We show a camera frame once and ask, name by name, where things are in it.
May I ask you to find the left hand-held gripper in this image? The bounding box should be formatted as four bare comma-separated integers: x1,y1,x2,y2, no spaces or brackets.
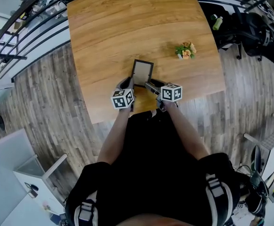
110,77,135,113

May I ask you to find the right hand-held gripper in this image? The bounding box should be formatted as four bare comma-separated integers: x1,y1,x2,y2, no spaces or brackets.
145,78,183,113

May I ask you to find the black picture frame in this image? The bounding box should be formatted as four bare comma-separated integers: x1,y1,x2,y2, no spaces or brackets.
131,59,155,87

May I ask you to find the person's left forearm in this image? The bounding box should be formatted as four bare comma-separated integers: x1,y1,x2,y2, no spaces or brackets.
97,107,132,166

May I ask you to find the person's right forearm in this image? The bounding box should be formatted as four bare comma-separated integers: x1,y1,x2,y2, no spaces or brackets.
164,101,209,161

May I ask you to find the potted flower in white pot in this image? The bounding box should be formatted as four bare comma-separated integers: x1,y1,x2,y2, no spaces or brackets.
174,41,197,60

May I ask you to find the black office chair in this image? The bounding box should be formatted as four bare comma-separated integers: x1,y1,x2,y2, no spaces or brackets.
241,12,274,72
205,1,245,60

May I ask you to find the green drink bottle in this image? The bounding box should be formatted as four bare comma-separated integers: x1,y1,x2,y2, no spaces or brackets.
212,16,224,31

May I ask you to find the person's black clothing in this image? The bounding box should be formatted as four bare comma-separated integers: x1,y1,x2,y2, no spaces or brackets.
65,109,241,226

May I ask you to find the white partition panel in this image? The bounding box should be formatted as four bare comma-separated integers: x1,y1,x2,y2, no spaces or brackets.
0,128,37,226

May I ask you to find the small white desk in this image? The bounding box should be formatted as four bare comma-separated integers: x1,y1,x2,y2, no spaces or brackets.
13,153,68,221

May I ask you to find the person's right shoulder strap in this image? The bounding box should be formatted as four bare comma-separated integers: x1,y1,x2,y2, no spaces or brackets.
205,173,233,226

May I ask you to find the person's shoulder strap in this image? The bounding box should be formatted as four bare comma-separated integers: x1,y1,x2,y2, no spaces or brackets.
205,173,233,226
75,192,97,226

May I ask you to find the person's left shoulder strap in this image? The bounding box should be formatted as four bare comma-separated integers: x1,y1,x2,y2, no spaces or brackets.
75,192,97,226

